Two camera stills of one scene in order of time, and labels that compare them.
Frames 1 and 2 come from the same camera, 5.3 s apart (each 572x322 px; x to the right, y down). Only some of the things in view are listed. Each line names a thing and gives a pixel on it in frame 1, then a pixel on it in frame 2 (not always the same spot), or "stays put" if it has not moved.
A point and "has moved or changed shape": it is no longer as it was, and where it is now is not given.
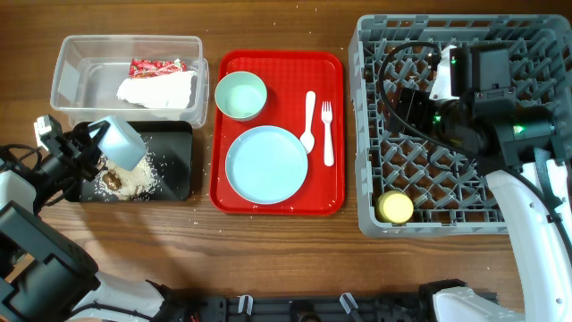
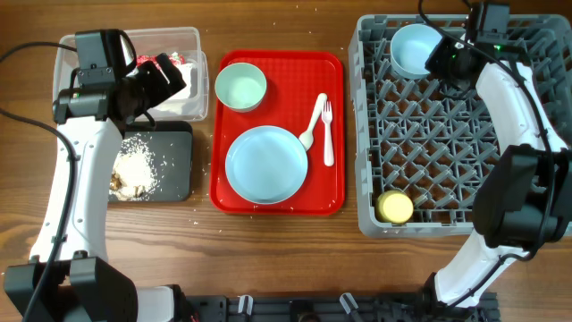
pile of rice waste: [138, 183] stays put
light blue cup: [121, 144] → [411, 46]
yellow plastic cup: [394, 207] stays put
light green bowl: [240, 95] has moved or changed shape
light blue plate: [266, 165] stays put
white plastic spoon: [307, 140] has moved or changed shape
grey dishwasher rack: [406, 188] stays put
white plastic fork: [327, 116] stays put
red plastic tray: [278, 133] stays put
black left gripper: [79, 159] → [162, 88]
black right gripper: [401, 102] → [433, 64]
